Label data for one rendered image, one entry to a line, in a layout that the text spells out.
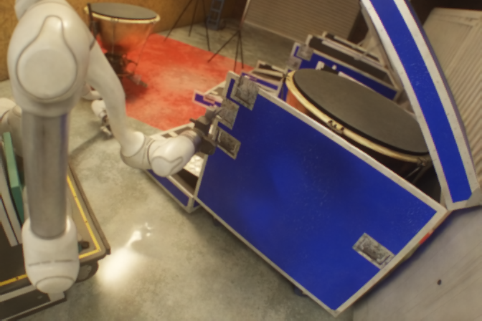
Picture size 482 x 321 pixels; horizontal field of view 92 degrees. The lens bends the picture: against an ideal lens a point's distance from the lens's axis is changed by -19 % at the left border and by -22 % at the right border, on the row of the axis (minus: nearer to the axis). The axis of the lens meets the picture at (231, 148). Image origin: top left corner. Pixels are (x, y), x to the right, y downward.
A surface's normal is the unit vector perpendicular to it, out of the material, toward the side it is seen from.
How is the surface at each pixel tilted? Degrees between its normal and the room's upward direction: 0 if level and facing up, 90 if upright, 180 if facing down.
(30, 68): 85
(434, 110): 90
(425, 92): 90
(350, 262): 90
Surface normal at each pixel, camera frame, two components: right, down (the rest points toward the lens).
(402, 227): -0.63, 0.29
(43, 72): 0.49, 0.52
